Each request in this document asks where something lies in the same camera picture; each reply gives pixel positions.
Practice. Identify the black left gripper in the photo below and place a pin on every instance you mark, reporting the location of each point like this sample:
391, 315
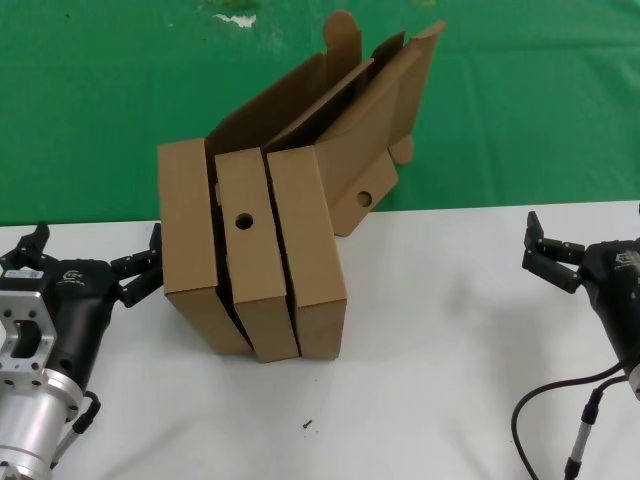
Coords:
82, 305

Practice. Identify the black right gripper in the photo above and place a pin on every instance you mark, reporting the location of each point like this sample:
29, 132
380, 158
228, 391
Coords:
617, 295

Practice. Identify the brown cardboard box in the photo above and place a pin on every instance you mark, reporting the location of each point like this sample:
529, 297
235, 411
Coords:
310, 240
250, 260
187, 220

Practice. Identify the silver right arm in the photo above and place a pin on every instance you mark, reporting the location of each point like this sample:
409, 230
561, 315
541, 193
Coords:
635, 380

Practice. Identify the silver left wrist bracket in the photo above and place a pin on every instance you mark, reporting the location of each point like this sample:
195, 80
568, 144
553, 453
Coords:
25, 340

